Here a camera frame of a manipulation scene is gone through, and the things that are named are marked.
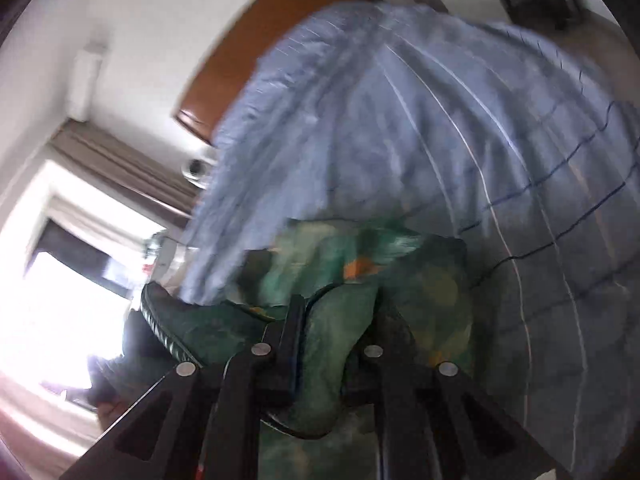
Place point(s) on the green patterned silk jacket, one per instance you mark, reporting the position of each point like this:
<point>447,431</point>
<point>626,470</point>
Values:
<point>347,273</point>

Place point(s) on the white air conditioner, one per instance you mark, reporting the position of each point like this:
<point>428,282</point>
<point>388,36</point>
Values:
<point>84,76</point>

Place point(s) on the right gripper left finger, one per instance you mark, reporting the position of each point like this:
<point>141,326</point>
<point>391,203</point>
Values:
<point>203,423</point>

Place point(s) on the white round fan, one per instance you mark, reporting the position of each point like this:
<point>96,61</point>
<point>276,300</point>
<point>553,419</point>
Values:
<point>196,171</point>

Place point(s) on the wooden headboard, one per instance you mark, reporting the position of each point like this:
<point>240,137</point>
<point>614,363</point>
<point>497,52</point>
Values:
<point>226,70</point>

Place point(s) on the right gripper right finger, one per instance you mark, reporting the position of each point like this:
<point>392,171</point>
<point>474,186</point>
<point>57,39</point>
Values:
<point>435,422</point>

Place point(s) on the beige curtain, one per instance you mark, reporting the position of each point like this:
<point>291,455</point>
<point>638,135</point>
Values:
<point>139,178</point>

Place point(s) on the blue checked duvet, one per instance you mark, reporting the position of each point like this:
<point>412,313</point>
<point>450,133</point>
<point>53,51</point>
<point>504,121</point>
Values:
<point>488,132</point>

